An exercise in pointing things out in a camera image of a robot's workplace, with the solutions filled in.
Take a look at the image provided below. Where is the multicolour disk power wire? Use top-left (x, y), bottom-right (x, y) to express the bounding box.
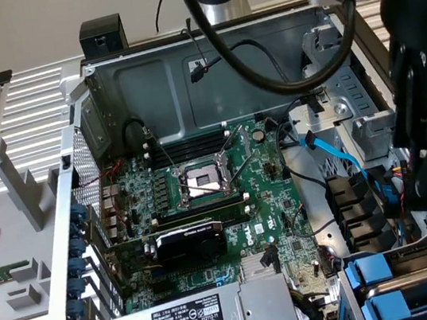
top-left (389, 162), bottom-right (414, 182)

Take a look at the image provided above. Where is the blue SATA wire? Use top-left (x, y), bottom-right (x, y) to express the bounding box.
top-left (304, 121), bottom-right (401, 218)

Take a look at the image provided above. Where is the silver optical drive bay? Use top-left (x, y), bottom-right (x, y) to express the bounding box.
top-left (274, 15), bottom-right (406, 175)

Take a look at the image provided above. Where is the hard drive in blue caddy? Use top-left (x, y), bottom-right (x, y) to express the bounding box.
top-left (328, 227), bottom-right (427, 320)

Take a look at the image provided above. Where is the green Dell motherboard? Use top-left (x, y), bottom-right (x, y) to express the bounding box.
top-left (88, 108), bottom-right (342, 320)

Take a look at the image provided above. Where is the metal socket cover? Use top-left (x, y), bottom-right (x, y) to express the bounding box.
top-left (211, 122), bottom-right (257, 176)

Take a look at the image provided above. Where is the white label tag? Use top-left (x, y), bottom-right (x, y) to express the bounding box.
top-left (321, 275), bottom-right (344, 306)

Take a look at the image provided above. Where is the black RAM slot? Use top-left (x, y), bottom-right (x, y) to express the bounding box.
top-left (142, 133), bottom-right (234, 169)
top-left (156, 206), bottom-right (253, 236)
top-left (141, 123), bottom-right (232, 159)

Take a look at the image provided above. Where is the silver finned heatsink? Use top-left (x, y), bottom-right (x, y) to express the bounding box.
top-left (238, 250), bottom-right (277, 283)

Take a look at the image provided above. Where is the thin metal locking lever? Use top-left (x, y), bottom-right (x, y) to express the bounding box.
top-left (179, 147), bottom-right (265, 201)
top-left (143, 123), bottom-right (179, 177)

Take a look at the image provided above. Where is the CPU socket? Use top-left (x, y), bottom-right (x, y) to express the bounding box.
top-left (171, 152), bottom-right (244, 211)

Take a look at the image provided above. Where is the open metal PC case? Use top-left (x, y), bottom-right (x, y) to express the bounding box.
top-left (4, 0), bottom-right (427, 320)

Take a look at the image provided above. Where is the black graphics card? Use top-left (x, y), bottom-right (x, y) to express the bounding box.
top-left (103, 217), bottom-right (232, 282)

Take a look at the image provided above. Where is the blue expansion card retainer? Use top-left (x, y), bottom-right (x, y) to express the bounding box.
top-left (52, 200), bottom-right (104, 320)

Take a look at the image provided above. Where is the grey plastic parts rack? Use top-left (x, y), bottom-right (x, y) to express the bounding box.
top-left (0, 130), bottom-right (81, 320)

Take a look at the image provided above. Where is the black cable strap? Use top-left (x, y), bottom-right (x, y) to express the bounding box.
top-left (297, 86), bottom-right (331, 116)

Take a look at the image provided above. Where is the black plastic cable shroud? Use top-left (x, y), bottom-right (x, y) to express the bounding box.
top-left (321, 167), bottom-right (399, 260)

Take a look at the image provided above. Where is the black case cable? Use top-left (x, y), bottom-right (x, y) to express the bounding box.
top-left (267, 93), bottom-right (338, 199)

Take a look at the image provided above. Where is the thin black looped wire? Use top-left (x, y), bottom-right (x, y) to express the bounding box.
top-left (284, 197), bottom-right (340, 241)

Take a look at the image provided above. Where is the black cable with plug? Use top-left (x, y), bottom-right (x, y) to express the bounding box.
top-left (258, 242), bottom-right (284, 278)

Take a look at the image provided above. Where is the braided power cable bundle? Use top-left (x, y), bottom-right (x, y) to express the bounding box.
top-left (288, 282), bottom-right (337, 320)

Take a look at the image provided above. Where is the thin black red wire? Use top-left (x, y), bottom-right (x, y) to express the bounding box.
top-left (179, 24), bottom-right (212, 76)

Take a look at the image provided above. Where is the thick black connector cable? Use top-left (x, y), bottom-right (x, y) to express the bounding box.
top-left (184, 29), bottom-right (312, 118)

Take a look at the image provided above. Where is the thin black hanging cable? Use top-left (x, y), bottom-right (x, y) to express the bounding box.
top-left (151, 0), bottom-right (177, 33)

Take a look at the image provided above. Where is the short black cable loop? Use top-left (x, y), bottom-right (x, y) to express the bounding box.
top-left (120, 114), bottom-right (154, 152)

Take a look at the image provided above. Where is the black plastic bracket box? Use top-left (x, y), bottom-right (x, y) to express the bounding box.
top-left (76, 14), bottom-right (131, 63)

